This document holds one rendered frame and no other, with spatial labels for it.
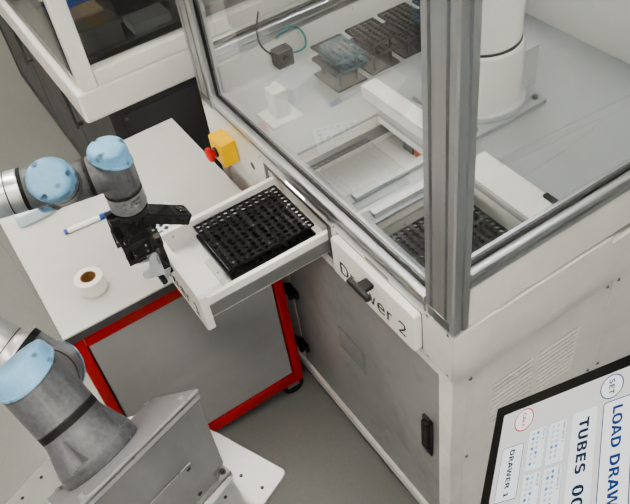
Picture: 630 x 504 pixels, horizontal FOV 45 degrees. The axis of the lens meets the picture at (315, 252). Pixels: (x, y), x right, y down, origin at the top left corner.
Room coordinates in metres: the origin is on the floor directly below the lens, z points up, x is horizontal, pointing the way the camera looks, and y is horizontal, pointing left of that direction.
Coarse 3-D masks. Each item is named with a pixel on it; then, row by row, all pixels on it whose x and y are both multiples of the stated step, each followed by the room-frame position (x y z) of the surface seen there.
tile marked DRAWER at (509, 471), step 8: (512, 448) 0.57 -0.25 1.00; (520, 448) 0.56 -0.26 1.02; (504, 456) 0.57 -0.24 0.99; (512, 456) 0.56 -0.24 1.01; (520, 456) 0.55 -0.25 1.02; (504, 464) 0.55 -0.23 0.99; (512, 464) 0.54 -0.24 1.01; (520, 464) 0.54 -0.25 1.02; (504, 472) 0.54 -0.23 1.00; (512, 472) 0.53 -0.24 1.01; (504, 480) 0.53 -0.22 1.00; (512, 480) 0.52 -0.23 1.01; (496, 488) 0.52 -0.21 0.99; (504, 488) 0.51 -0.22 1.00; (512, 488) 0.50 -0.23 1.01; (496, 496) 0.51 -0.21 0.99; (504, 496) 0.50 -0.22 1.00; (512, 496) 0.49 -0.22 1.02
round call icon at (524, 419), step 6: (528, 408) 0.63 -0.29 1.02; (534, 408) 0.62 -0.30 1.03; (516, 414) 0.63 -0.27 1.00; (522, 414) 0.62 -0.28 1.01; (528, 414) 0.62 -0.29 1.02; (534, 414) 0.61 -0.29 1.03; (516, 420) 0.62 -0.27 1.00; (522, 420) 0.61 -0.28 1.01; (528, 420) 0.60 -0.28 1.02; (516, 426) 0.61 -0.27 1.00; (522, 426) 0.60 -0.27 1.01; (528, 426) 0.59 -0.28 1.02; (516, 432) 0.60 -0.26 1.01
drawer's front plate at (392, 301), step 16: (336, 240) 1.16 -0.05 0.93; (336, 256) 1.16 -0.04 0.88; (352, 256) 1.10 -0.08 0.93; (352, 272) 1.10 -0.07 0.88; (368, 272) 1.05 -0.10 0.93; (384, 288) 1.00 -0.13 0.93; (368, 304) 1.06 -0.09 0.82; (384, 304) 1.00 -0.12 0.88; (400, 304) 0.95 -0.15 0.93; (384, 320) 1.01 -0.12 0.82; (400, 320) 0.95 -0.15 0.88; (416, 320) 0.92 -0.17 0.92; (400, 336) 0.96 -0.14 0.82; (416, 336) 0.92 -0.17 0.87
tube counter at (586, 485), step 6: (588, 480) 0.45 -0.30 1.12; (570, 486) 0.45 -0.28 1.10; (576, 486) 0.45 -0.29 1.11; (582, 486) 0.44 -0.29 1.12; (588, 486) 0.44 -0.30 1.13; (570, 492) 0.44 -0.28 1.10; (576, 492) 0.44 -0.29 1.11; (582, 492) 0.43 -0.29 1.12; (588, 492) 0.43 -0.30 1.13; (564, 498) 0.44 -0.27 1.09; (570, 498) 0.44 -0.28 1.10; (576, 498) 0.43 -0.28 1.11; (582, 498) 0.43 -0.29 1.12; (588, 498) 0.42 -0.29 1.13
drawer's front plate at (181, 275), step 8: (168, 248) 1.22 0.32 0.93; (168, 256) 1.19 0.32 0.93; (176, 264) 1.17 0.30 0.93; (176, 272) 1.16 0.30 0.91; (184, 272) 1.14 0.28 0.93; (176, 280) 1.18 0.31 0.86; (184, 280) 1.12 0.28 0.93; (192, 280) 1.11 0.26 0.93; (184, 288) 1.14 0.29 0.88; (192, 288) 1.09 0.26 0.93; (200, 288) 1.08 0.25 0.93; (184, 296) 1.16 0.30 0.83; (192, 296) 1.09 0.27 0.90; (200, 296) 1.06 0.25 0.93; (192, 304) 1.12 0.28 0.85; (200, 304) 1.06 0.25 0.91; (208, 304) 1.06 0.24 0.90; (200, 312) 1.08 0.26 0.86; (208, 312) 1.06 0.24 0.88; (208, 320) 1.06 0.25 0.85; (208, 328) 1.06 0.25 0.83
